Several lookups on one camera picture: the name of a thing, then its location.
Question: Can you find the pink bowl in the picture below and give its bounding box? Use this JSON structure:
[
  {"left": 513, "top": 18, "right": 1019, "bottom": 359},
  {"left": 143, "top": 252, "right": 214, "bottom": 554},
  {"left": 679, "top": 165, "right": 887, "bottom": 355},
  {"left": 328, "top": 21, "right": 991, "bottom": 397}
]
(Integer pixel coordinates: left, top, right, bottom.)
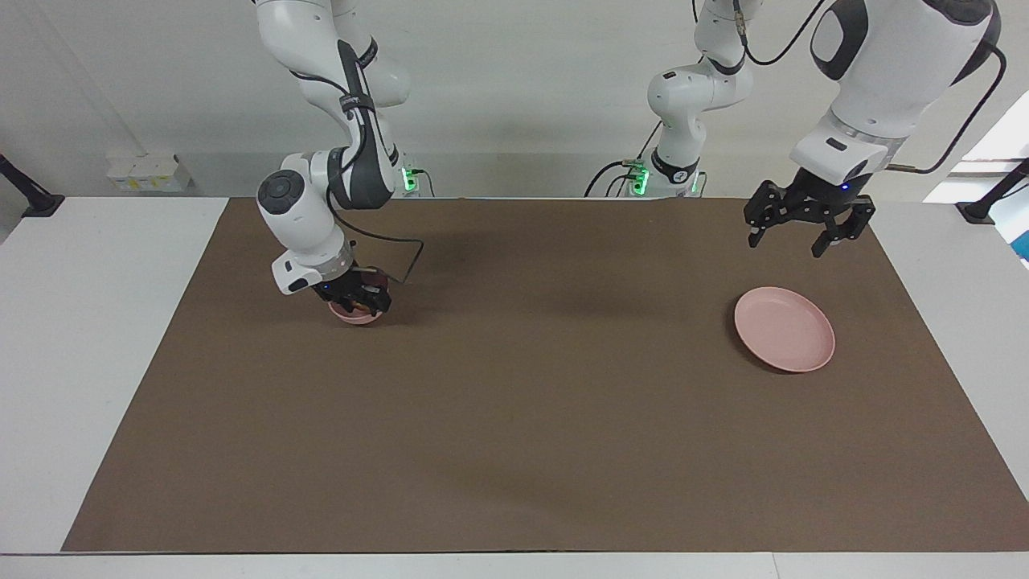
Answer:
[{"left": 327, "top": 276, "right": 391, "bottom": 326}]

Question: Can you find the black clamp stand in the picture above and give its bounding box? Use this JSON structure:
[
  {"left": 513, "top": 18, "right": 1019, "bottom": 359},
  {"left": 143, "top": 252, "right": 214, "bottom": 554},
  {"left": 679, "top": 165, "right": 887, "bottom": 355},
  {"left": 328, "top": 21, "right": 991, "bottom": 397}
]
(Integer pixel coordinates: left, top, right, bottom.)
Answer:
[
  {"left": 954, "top": 158, "right": 1029, "bottom": 225},
  {"left": 0, "top": 152, "right": 66, "bottom": 219}
]

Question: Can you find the white wall socket box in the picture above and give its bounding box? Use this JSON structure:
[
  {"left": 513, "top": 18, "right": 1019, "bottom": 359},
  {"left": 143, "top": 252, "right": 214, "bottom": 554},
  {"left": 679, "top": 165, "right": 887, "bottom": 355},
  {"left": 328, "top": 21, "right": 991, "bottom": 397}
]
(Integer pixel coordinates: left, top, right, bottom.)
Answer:
[{"left": 106, "top": 154, "right": 193, "bottom": 193}]

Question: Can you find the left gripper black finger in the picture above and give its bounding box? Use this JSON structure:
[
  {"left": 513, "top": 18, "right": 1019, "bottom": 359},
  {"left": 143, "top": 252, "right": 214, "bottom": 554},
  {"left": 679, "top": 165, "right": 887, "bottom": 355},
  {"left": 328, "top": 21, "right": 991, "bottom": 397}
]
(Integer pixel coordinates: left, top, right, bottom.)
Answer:
[
  {"left": 742, "top": 180, "right": 794, "bottom": 250},
  {"left": 810, "top": 195, "right": 877, "bottom": 260}
]

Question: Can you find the pink plate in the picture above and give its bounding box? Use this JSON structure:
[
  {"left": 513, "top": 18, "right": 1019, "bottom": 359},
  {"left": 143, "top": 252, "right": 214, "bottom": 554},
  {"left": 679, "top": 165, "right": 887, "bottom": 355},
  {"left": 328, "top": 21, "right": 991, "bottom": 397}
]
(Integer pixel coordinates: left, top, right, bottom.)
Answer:
[{"left": 732, "top": 285, "right": 838, "bottom": 375}]

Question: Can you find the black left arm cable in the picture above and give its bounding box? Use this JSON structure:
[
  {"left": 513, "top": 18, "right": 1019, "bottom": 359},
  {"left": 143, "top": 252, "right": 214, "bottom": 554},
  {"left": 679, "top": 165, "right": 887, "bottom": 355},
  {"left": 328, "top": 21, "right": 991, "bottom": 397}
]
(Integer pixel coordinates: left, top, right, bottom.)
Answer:
[{"left": 732, "top": 0, "right": 1008, "bottom": 176}]

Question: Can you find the brown table mat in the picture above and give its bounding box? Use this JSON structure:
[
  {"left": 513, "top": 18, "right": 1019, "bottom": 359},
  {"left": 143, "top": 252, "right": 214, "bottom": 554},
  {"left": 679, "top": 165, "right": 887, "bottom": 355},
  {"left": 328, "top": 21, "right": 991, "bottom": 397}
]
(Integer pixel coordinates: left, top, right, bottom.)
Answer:
[{"left": 61, "top": 196, "right": 1029, "bottom": 555}]

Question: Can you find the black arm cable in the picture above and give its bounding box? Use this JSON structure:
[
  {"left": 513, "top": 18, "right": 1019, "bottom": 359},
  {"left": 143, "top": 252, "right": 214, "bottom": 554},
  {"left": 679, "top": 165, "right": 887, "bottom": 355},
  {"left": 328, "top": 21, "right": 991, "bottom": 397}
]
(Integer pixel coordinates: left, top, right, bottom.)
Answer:
[
  {"left": 288, "top": 69, "right": 426, "bottom": 287},
  {"left": 732, "top": 0, "right": 1008, "bottom": 176}
]

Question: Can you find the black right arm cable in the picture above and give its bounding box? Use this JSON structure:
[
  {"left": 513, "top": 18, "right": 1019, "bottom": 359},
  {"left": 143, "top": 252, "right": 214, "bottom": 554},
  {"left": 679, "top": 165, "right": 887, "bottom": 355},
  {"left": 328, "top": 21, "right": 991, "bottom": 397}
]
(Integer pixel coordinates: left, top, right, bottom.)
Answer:
[{"left": 288, "top": 69, "right": 426, "bottom": 287}]

